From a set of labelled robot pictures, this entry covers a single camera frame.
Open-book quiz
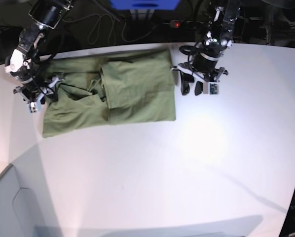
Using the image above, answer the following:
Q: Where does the white cable behind table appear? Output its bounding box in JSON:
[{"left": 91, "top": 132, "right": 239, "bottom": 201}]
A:
[{"left": 63, "top": 4, "right": 163, "bottom": 45}]

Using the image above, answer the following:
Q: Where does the green T-shirt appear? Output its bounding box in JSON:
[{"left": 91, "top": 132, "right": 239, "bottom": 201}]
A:
[{"left": 42, "top": 49, "right": 176, "bottom": 138}]

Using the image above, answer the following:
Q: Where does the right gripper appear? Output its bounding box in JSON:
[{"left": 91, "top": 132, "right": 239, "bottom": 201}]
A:
[{"left": 13, "top": 76, "right": 63, "bottom": 104}]

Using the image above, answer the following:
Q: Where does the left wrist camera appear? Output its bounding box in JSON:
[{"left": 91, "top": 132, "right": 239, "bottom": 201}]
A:
[{"left": 209, "top": 82, "right": 219, "bottom": 95}]

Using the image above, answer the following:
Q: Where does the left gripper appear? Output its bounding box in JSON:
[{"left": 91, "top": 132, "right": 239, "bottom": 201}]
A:
[{"left": 171, "top": 52, "right": 228, "bottom": 96}]

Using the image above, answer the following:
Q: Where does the black power strip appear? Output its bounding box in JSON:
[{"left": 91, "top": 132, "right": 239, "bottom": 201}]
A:
[{"left": 169, "top": 20, "right": 204, "bottom": 30}]

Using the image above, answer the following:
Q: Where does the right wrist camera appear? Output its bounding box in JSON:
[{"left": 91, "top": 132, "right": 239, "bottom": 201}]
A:
[{"left": 27, "top": 100, "right": 44, "bottom": 114}]

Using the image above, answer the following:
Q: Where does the blue box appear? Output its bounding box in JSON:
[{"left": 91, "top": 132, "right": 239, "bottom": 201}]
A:
[{"left": 111, "top": 0, "right": 180, "bottom": 10}]

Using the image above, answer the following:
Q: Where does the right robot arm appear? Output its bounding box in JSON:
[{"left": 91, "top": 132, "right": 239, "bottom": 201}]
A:
[{"left": 4, "top": 0, "right": 74, "bottom": 108}]

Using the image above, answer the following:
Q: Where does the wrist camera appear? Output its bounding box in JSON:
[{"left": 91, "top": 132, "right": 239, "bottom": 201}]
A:
[
  {"left": 209, "top": 82, "right": 219, "bottom": 95},
  {"left": 27, "top": 100, "right": 44, "bottom": 114}
]

